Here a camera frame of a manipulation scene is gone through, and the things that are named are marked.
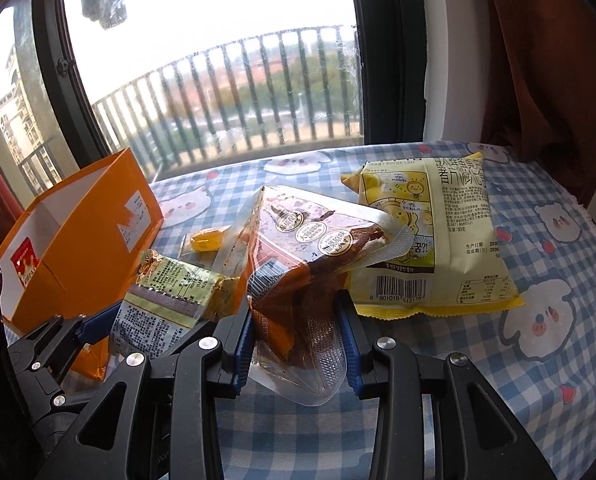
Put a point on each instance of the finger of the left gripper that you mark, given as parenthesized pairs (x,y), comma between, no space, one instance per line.
(33,368)

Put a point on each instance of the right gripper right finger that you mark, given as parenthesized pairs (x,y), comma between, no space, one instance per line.
(476,435)

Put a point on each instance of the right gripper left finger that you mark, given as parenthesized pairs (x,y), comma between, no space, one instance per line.
(157,418)

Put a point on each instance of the red spicy strip packet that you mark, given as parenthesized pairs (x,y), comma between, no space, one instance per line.
(24,261)

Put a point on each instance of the green snack packet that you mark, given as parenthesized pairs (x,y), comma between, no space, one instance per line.
(167,300)

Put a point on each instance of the pale yellow chips bag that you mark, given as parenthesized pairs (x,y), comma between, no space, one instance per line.
(454,266)

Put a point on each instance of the small yellow candy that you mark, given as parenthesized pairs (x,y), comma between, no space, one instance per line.
(205,240)

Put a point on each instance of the brown triangular meat packet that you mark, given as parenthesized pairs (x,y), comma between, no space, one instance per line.
(289,251)

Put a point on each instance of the blue checkered bear tablecloth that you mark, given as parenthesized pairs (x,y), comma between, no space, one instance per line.
(541,356)

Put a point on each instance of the orange cardboard box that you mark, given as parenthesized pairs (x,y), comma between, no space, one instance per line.
(88,232)

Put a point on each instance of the balcony metal railing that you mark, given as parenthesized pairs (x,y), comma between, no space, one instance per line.
(282,92)

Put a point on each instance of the dark red right curtain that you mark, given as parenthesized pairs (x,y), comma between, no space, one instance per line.
(542,89)

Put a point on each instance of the black window frame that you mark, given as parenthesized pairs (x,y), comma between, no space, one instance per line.
(81,62)

